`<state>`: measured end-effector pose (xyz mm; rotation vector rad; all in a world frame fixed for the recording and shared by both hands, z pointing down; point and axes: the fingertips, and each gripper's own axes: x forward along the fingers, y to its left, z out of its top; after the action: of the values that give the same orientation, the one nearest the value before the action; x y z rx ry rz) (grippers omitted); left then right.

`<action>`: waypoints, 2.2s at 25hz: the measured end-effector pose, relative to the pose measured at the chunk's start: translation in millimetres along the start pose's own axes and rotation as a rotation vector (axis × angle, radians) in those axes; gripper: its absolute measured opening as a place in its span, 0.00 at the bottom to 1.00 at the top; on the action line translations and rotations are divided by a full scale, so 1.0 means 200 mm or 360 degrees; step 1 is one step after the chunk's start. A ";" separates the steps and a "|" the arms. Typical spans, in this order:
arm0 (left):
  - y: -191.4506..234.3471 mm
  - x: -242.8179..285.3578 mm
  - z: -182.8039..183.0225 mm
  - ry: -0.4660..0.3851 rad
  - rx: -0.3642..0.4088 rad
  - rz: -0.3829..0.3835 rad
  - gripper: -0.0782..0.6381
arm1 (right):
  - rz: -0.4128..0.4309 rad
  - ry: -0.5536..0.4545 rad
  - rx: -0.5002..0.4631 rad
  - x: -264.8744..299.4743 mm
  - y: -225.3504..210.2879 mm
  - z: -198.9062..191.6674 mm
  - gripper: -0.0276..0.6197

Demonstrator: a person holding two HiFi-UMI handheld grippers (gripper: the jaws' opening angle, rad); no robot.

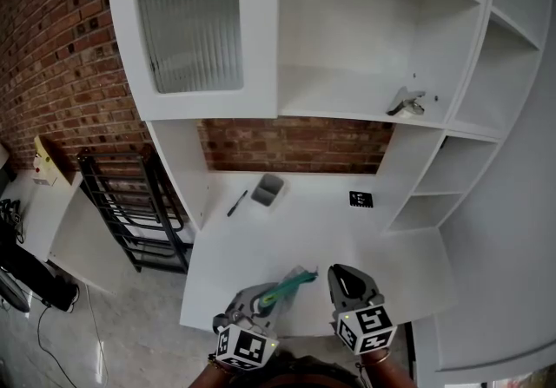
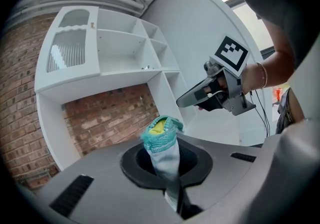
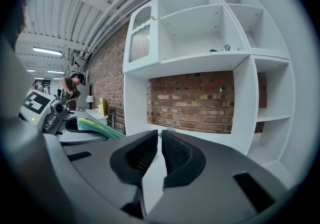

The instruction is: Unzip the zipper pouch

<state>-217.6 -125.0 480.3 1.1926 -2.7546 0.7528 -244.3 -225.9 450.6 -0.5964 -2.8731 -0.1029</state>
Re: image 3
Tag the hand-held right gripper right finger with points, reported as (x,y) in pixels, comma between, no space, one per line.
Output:
(212,180)

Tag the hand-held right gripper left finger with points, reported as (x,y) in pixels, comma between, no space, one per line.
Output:
(100,168)

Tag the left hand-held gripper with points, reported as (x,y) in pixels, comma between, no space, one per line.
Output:
(37,107)

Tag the clear bag with green zip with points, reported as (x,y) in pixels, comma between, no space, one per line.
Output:
(100,126)

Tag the white side table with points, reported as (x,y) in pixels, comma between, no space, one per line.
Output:
(92,114)

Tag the pale yellow box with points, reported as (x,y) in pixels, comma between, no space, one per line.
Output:
(102,106)

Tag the black metal rack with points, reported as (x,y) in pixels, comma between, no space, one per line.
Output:
(116,120)

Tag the white table lamp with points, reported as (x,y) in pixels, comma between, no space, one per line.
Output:
(89,99)

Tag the short ceiling tube light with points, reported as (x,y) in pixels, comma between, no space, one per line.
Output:
(56,71)

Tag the long ceiling tube light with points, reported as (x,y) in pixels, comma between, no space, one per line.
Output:
(47,51)

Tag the white desk with shelf unit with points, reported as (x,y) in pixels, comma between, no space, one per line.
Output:
(200,65)

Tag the silver metal bracket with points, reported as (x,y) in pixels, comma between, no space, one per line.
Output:
(223,48)

